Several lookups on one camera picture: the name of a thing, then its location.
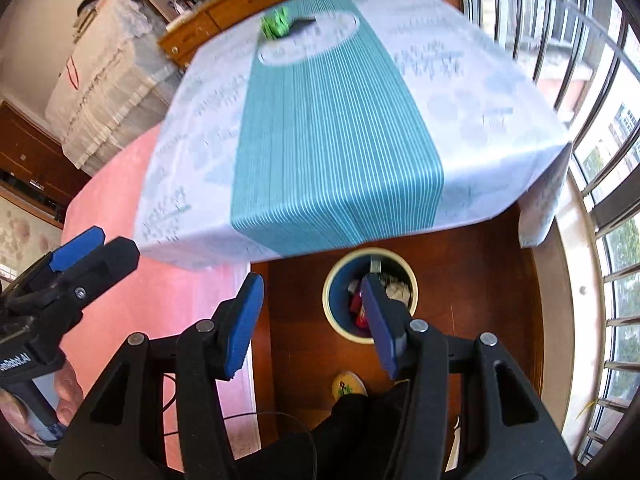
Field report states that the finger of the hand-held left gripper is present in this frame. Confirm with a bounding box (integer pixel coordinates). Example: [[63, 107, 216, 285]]
[[30, 237, 141, 322], [0, 226, 106, 307]]

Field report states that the cabinet under white lace cover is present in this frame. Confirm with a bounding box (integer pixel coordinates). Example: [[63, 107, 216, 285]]
[[45, 0, 183, 176]]

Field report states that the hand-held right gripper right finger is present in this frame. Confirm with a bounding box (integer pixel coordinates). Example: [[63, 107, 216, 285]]
[[360, 273, 576, 480]]

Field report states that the person's left leg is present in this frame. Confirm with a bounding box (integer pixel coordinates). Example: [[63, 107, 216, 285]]
[[245, 392, 401, 480]]

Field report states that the person's left hand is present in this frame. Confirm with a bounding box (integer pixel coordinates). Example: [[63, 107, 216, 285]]
[[0, 362, 85, 443]]

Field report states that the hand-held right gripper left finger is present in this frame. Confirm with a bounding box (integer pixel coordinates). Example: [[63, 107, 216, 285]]
[[50, 272, 266, 480]]

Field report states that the window with metal grille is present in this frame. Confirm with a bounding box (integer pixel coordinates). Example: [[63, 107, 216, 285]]
[[415, 0, 640, 466]]

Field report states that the dark blue bin cream rim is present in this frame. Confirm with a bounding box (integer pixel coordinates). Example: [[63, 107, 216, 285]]
[[322, 247, 418, 345]]

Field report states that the wooden desk with drawers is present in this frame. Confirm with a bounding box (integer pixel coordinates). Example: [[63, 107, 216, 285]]
[[157, 0, 381, 68]]

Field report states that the pink bed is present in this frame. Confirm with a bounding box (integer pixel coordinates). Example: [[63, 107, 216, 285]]
[[60, 125, 261, 471]]

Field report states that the black cable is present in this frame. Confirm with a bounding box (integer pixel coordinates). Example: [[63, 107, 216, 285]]
[[162, 370, 321, 480]]

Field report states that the white face mask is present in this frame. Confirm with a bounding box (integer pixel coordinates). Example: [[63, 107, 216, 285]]
[[385, 280, 413, 306]]

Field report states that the red snack bag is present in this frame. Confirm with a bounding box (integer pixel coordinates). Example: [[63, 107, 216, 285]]
[[350, 292, 373, 329]]

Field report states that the printed blue striped tablecloth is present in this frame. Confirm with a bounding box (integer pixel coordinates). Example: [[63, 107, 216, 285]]
[[134, 0, 572, 273]]

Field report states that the person's left yellow slipper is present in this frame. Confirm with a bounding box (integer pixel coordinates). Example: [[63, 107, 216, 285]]
[[331, 371, 368, 398]]

